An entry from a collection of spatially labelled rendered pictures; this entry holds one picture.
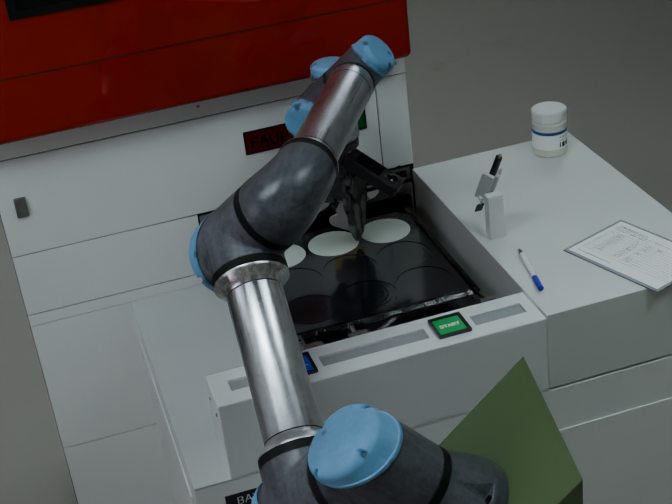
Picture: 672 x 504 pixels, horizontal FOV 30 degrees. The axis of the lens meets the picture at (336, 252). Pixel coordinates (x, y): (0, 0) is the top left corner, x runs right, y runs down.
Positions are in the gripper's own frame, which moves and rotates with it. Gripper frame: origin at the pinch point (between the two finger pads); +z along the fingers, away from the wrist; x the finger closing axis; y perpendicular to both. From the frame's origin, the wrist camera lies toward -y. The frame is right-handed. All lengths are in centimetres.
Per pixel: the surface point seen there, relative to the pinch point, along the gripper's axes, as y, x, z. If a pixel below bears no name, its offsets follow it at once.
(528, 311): -39.0, 26.7, -3.5
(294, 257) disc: 11.5, 6.7, 2.4
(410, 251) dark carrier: -10.1, 0.6, 2.5
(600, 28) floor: 20, -368, 92
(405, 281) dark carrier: -12.5, 11.5, 2.5
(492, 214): -27.8, 4.9, -9.1
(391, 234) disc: -4.3, -5.1, 2.5
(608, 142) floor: -5, -244, 92
